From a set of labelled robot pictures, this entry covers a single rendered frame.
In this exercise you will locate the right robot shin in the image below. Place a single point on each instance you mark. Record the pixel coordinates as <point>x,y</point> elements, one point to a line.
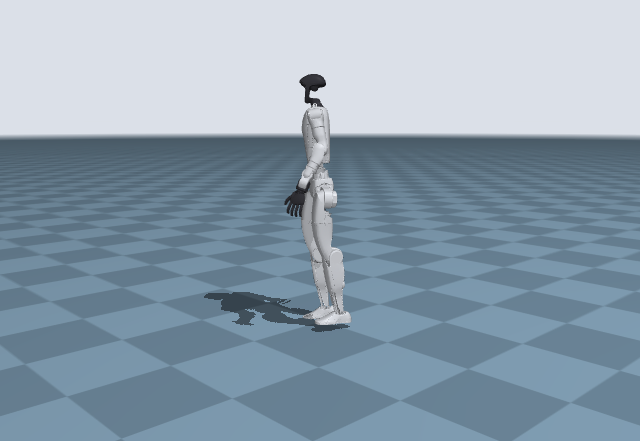
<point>320,282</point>

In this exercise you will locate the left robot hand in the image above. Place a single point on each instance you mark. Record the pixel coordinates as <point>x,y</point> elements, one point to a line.
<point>297,198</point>

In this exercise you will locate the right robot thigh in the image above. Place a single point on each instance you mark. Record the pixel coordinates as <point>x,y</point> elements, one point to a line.
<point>306,222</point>

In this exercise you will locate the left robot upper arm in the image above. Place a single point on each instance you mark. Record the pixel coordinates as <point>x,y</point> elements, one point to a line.
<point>316,118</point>

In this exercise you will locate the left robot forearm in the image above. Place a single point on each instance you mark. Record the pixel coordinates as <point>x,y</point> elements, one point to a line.
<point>315,161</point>

